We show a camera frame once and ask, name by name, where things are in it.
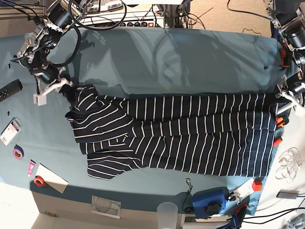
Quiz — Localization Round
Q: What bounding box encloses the pink glue tube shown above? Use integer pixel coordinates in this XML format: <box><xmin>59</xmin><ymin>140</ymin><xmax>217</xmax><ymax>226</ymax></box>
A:
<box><xmin>28</xmin><ymin>160</ymin><xmax>36</xmax><ymax>177</ymax></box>

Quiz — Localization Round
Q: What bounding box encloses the white paper sheet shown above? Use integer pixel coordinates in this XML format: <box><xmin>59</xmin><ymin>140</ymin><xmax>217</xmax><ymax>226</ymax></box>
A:
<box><xmin>35</xmin><ymin>164</ymin><xmax>69</xmax><ymax>194</ymax></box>

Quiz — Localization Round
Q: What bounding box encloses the purple tape roll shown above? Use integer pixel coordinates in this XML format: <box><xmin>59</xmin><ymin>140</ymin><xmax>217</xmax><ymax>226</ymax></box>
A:
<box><xmin>13</xmin><ymin>145</ymin><xmax>24</xmax><ymax>159</ymax></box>

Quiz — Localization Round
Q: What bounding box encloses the orange tape roll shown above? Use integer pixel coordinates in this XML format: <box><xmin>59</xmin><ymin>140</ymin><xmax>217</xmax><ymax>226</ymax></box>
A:
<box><xmin>33</xmin><ymin>176</ymin><xmax>46</xmax><ymax>188</ymax></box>

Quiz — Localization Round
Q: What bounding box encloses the orange black utility knife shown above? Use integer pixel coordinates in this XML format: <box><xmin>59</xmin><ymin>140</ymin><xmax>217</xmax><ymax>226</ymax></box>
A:
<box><xmin>276</xmin><ymin>116</ymin><xmax>289</xmax><ymax>128</ymax></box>

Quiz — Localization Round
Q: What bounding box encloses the bundle of white zip ties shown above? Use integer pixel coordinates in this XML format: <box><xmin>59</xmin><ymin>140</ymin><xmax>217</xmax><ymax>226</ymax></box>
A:
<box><xmin>275</xmin><ymin>147</ymin><xmax>305</xmax><ymax>184</ymax></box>

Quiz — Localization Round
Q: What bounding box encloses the silver carabiner with cord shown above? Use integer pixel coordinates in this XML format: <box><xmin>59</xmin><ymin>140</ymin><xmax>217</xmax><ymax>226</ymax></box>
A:
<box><xmin>182</xmin><ymin>178</ymin><xmax>193</xmax><ymax>214</ymax></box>

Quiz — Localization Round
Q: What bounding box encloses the black remote control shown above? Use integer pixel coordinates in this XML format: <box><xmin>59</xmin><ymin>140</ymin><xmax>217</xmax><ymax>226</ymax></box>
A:
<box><xmin>0</xmin><ymin>79</ymin><xmax>23</xmax><ymax>102</ymax></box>

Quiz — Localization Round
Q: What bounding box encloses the blue red bar clamp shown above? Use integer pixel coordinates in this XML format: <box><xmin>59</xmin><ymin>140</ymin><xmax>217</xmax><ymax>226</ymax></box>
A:
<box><xmin>217</xmin><ymin>204</ymin><xmax>248</xmax><ymax>229</ymax></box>

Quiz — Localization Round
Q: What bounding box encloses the translucent plastic cup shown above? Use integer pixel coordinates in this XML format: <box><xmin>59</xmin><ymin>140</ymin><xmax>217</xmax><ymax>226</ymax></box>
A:
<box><xmin>157</xmin><ymin>202</ymin><xmax>178</xmax><ymax>229</ymax></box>

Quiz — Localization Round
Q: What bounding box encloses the orange black screwdriver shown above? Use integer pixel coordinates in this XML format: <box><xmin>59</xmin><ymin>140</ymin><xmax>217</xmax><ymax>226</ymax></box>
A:
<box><xmin>273</xmin><ymin>137</ymin><xmax>283</xmax><ymax>147</ymax></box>

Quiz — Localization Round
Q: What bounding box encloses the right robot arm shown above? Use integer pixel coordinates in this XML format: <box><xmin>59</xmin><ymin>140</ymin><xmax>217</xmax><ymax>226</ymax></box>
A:
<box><xmin>11</xmin><ymin>0</ymin><xmax>81</xmax><ymax>106</ymax></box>

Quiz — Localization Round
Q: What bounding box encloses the navy white striped t-shirt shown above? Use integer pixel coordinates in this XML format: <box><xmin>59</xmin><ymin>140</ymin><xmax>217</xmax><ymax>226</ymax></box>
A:
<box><xmin>65</xmin><ymin>84</ymin><xmax>278</xmax><ymax>180</ymax></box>

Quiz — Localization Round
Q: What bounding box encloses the small red cube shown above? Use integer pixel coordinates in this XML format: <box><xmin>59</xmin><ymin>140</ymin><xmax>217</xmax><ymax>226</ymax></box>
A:
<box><xmin>252</xmin><ymin>180</ymin><xmax>262</xmax><ymax>192</ymax></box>

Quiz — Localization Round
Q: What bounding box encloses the white power strip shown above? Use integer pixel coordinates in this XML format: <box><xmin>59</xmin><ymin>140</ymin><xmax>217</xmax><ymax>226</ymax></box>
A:
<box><xmin>81</xmin><ymin>10</ymin><xmax>166</xmax><ymax>28</ymax></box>

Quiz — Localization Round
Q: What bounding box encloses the blue clamp with knob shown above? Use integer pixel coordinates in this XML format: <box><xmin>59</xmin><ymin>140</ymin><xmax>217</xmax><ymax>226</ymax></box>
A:
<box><xmin>192</xmin><ymin>189</ymin><xmax>227</xmax><ymax>219</ymax></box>

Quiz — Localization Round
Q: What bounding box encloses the printed diagram paper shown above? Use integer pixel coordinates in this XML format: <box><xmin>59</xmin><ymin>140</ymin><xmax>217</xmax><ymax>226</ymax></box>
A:
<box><xmin>91</xmin><ymin>196</ymin><xmax>122</xmax><ymax>219</ymax></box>

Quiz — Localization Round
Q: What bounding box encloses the teal table cloth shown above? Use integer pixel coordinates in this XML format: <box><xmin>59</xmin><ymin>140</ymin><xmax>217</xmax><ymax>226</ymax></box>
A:
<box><xmin>0</xmin><ymin>28</ymin><xmax>284</xmax><ymax>211</ymax></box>

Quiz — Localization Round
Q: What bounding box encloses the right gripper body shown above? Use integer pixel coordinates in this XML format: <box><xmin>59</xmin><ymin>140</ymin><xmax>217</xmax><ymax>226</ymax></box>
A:
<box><xmin>32</xmin><ymin>66</ymin><xmax>74</xmax><ymax>106</ymax></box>

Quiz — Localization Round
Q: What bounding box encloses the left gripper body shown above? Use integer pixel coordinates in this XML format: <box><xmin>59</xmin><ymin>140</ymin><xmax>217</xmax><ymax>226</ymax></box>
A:
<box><xmin>278</xmin><ymin>75</ymin><xmax>305</xmax><ymax>107</ymax></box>

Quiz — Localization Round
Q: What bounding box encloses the orange black clamp tool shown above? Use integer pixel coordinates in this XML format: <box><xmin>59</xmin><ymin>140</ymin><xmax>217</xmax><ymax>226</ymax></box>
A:
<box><xmin>281</xmin><ymin>49</ymin><xmax>291</xmax><ymax>68</ymax></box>

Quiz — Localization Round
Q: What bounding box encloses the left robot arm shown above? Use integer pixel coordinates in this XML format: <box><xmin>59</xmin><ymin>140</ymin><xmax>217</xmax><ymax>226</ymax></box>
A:
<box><xmin>264</xmin><ymin>0</ymin><xmax>305</xmax><ymax>111</ymax></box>

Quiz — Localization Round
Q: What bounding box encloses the grey flat adapter box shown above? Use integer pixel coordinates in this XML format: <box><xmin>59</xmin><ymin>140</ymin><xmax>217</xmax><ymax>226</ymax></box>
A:
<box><xmin>276</xmin><ymin>190</ymin><xmax>299</xmax><ymax>199</ymax></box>

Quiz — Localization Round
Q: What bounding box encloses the black white marker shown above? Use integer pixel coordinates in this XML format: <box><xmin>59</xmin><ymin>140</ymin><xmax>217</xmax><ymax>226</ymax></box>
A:
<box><xmin>277</xmin><ymin>102</ymin><xmax>294</xmax><ymax>115</ymax></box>

